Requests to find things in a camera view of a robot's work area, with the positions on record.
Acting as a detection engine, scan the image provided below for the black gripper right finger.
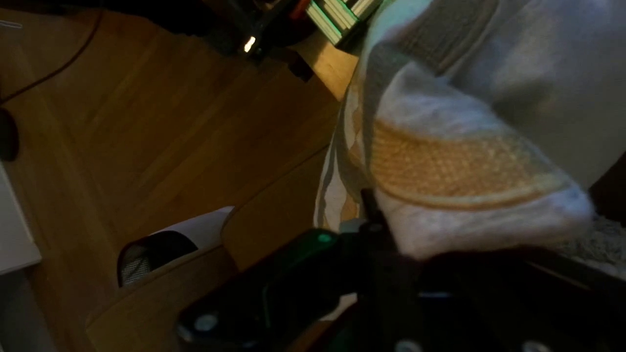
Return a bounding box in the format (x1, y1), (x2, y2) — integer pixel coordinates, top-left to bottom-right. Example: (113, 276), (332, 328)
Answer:
(416, 250), (592, 311)

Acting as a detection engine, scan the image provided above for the thin dark floor cable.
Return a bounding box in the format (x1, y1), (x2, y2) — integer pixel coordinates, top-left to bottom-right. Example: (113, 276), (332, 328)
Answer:
(0, 8), (105, 105)

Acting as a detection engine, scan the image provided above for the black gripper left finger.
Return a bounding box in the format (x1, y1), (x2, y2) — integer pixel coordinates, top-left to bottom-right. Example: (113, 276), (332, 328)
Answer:
(355, 186), (396, 276)

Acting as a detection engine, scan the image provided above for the white and brown striped pillow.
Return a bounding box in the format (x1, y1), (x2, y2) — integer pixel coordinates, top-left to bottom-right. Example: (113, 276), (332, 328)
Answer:
(310, 0), (626, 262)

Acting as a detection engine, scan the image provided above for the white box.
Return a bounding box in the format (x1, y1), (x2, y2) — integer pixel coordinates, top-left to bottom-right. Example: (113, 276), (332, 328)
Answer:
(0, 162), (44, 278)

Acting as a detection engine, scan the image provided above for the black rounded object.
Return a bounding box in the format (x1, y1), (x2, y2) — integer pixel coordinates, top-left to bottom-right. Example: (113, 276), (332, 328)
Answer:
(0, 105), (21, 164)

